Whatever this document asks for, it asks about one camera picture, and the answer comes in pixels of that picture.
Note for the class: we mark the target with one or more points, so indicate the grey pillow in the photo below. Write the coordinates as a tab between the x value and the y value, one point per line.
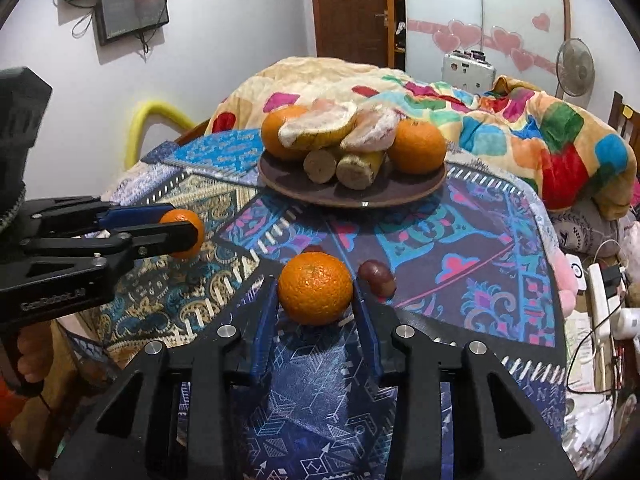
585	230

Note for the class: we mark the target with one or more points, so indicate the brown chestnut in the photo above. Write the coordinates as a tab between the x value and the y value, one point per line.
377	277

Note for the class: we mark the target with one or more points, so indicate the person's left hand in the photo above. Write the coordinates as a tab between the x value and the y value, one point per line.
35	355

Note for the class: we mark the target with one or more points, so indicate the yellow foam tube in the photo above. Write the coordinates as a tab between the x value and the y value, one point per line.
145	115

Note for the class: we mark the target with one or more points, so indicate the wooden headboard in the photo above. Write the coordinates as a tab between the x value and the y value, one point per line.
625	117

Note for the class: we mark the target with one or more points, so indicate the short banana piece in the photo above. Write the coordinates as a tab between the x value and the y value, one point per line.
320	165

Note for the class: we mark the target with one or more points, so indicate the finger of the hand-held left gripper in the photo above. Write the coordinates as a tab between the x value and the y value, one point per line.
165	240
130	214

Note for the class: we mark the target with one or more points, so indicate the brown wooden door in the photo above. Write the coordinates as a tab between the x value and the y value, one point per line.
350	10

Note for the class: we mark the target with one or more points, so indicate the small white appliance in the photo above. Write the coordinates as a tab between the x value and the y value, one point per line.
467	72

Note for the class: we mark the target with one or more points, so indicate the standing fan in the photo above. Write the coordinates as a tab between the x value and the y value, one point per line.
575	67

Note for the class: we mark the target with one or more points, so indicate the white power strip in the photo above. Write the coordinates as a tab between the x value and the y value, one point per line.
600	300

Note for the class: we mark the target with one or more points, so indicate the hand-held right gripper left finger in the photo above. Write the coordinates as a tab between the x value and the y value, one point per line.
265	330

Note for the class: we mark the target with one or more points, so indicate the long banana piece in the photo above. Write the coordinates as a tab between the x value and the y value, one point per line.
360	170

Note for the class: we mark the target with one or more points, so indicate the wooden wardrobe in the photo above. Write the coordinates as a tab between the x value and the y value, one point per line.
395	10

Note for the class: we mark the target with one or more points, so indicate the peeled pomelo segment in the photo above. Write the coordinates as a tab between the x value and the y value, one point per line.
315	122
372	127

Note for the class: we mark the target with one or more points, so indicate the blue patterned cloth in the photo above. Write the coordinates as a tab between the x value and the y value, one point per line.
450	270

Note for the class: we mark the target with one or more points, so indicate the purple plate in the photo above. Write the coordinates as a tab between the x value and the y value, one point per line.
350	195

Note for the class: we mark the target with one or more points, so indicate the small black wall monitor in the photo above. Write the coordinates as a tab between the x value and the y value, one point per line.
132	12

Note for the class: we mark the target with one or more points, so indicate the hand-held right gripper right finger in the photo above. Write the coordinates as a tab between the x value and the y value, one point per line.
367	330

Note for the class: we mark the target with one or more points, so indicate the colourful patchwork blanket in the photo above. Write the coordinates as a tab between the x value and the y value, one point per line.
500	125

